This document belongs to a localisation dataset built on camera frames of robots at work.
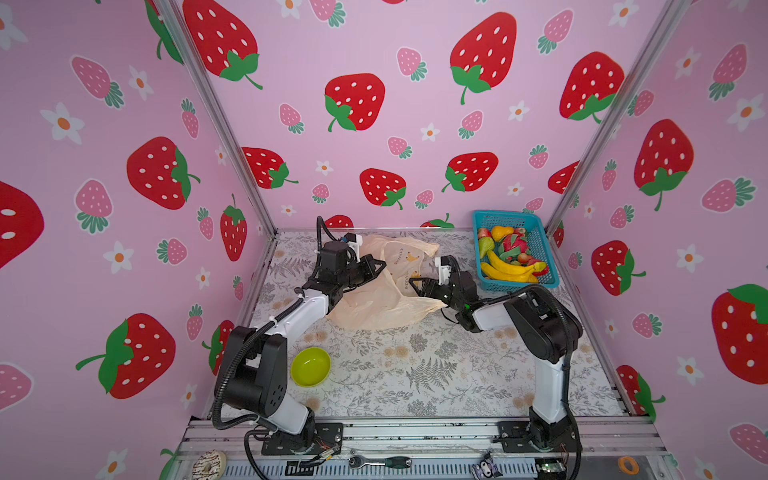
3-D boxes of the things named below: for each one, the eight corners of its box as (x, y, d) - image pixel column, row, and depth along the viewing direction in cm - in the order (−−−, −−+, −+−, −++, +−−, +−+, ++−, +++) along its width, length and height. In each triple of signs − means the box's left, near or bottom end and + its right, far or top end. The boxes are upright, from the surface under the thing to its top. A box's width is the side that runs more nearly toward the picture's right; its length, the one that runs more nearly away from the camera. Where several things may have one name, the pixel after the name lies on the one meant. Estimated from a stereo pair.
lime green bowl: (291, 387, 84) (286, 382, 81) (298, 353, 91) (294, 347, 87) (328, 387, 84) (325, 382, 81) (333, 353, 91) (330, 347, 87)
